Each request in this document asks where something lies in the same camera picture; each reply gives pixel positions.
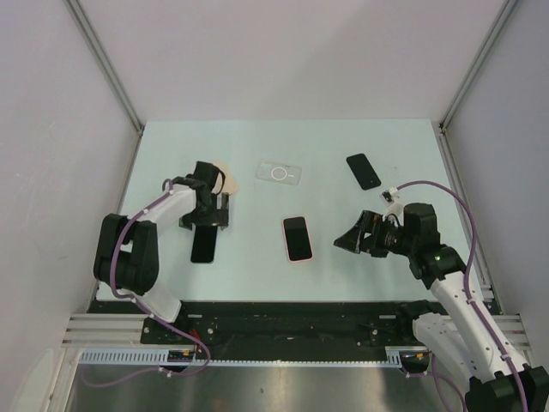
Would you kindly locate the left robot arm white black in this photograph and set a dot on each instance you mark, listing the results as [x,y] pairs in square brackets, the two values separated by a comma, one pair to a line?
[128,258]

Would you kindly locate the pink phone case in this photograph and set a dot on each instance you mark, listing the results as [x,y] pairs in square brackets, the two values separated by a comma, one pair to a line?
[311,240]

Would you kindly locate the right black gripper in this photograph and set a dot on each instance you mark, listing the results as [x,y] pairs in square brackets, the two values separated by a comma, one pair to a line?
[368,222]

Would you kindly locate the left aluminium corner post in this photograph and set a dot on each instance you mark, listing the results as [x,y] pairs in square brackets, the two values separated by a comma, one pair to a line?
[100,55]

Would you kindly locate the aluminium corner post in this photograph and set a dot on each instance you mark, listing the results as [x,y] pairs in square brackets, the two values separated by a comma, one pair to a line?
[100,55]
[480,59]

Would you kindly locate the right aluminium corner post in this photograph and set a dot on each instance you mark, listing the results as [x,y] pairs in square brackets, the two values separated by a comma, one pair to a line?
[480,59]

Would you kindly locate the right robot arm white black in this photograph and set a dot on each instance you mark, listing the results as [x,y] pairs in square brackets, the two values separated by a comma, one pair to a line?
[466,339]

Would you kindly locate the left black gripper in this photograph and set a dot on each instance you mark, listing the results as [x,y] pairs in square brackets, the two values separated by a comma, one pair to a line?
[217,216]

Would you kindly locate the clear magsafe phone case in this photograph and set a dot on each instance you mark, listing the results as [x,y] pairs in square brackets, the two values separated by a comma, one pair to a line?
[279,173]

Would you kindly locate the beige magsafe phone case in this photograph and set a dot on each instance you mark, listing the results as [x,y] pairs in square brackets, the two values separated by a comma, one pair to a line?
[225,182]

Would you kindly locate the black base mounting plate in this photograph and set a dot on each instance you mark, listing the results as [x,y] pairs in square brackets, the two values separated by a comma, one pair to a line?
[302,328]

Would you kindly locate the white slotted cable duct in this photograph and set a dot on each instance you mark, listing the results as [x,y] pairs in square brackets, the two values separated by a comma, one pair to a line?
[391,357]

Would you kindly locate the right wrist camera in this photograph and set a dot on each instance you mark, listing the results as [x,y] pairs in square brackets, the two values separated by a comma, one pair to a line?
[394,205]

